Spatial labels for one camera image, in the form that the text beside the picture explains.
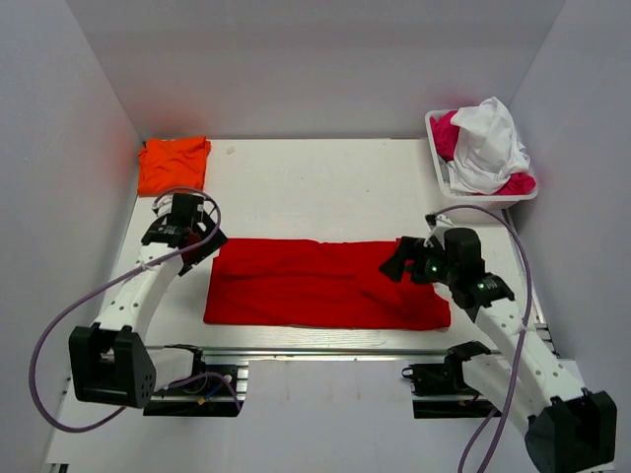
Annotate white plastic basket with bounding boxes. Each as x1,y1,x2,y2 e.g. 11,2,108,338
425,109,538,211

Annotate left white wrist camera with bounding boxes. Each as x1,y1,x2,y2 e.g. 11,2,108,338
151,194,174,218

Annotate folded orange t-shirt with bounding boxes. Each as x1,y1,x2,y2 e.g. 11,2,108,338
137,136,212,197

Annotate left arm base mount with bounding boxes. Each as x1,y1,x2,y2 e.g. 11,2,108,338
143,344,247,418

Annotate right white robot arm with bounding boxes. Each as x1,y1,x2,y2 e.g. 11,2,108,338
380,226,617,472

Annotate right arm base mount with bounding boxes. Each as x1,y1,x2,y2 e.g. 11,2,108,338
401,341,494,420

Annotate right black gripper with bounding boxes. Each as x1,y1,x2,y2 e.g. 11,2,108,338
379,236,458,287

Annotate pink t-shirt in basket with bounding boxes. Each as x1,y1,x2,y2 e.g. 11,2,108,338
426,109,536,198

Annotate white t-shirt in basket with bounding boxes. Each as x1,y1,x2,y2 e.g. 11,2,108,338
448,97,530,195

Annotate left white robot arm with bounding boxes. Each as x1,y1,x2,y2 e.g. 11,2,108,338
68,187,228,408

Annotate red t-shirt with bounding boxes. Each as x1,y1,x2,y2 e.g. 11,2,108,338
203,238,452,331

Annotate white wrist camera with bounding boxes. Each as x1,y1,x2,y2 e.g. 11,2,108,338
151,194,174,218
423,214,455,250

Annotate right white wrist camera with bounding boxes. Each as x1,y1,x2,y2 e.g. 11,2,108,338
423,214,455,250

